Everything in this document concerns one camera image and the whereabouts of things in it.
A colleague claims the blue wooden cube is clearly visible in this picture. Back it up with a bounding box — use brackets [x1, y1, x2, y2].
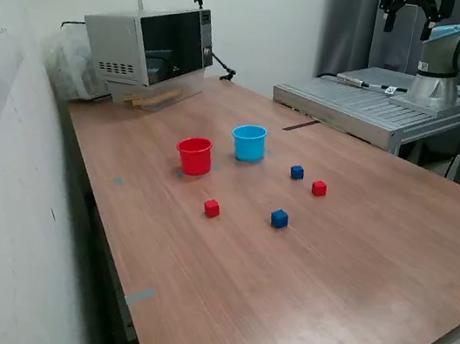
[267, 207, 292, 231]
[288, 163, 306, 182]

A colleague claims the red wooden cube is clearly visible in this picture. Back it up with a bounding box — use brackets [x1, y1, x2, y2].
[309, 179, 329, 199]
[201, 197, 222, 220]

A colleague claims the aluminium robot base table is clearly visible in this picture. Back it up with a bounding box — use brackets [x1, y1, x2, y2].
[262, 50, 460, 185]

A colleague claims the dark strip on table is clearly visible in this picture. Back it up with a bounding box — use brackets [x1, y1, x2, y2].
[281, 116, 322, 137]

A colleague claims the blue plastic cup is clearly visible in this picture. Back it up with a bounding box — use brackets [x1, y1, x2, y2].
[227, 121, 270, 165]

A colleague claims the light wooden stick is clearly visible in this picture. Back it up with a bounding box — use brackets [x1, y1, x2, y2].
[130, 92, 168, 112]
[122, 81, 182, 111]

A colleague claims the red plastic cup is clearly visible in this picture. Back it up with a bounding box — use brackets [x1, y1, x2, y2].
[171, 132, 217, 179]

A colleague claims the silver microwave oven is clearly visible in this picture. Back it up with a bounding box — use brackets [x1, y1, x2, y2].
[72, 0, 222, 101]

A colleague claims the clear plastic bag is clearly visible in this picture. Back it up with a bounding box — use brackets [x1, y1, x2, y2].
[32, 19, 122, 108]

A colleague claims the long grey tape strip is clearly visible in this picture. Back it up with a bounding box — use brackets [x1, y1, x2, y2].
[123, 283, 158, 310]

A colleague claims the silver connector with cable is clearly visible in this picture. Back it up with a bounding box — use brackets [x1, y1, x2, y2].
[315, 67, 410, 99]

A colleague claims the black microwave power cord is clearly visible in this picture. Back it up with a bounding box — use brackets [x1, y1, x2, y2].
[59, 17, 87, 32]

